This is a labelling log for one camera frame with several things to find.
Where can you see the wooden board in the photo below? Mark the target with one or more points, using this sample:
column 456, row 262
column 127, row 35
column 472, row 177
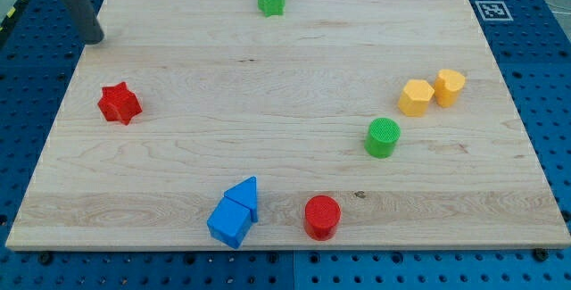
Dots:
column 228, row 94

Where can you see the red star block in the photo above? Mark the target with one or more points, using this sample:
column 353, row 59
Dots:
column 118, row 103

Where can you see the blue triangle block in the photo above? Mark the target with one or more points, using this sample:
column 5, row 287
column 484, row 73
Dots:
column 246, row 194

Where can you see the red cylinder block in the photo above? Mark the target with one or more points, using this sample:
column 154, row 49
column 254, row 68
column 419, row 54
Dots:
column 322, row 215

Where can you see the green cylinder block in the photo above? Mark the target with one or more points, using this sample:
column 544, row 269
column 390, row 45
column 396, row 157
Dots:
column 382, row 137

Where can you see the blue cube block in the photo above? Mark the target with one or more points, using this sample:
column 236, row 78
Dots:
column 230, row 222

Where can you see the yellow hexagon block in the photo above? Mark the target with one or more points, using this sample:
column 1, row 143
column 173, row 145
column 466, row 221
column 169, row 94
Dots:
column 415, row 98

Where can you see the yellow heart block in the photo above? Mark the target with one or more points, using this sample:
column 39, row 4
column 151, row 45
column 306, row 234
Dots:
column 447, row 87

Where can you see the white fiducial marker tag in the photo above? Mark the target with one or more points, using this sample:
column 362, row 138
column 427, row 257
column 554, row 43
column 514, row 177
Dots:
column 491, row 10

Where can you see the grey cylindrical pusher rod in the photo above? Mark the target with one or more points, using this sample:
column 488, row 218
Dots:
column 85, row 20

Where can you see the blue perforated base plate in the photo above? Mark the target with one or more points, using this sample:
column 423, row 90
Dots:
column 39, row 57

